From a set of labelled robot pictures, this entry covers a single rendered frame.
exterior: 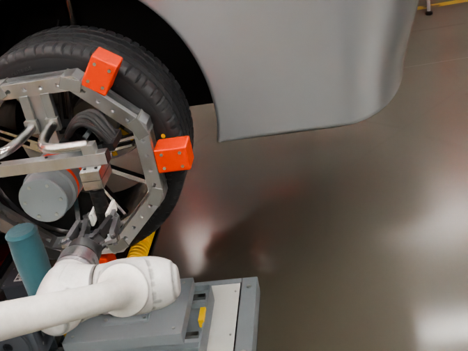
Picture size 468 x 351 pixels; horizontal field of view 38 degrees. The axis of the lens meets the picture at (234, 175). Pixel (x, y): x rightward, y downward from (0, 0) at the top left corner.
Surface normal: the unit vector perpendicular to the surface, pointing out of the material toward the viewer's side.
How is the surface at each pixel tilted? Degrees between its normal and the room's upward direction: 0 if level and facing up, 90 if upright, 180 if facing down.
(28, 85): 90
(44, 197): 90
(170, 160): 90
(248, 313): 0
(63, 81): 90
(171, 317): 0
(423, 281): 0
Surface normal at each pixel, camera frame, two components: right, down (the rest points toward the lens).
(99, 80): -0.07, 0.47
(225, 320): -0.17, -0.88
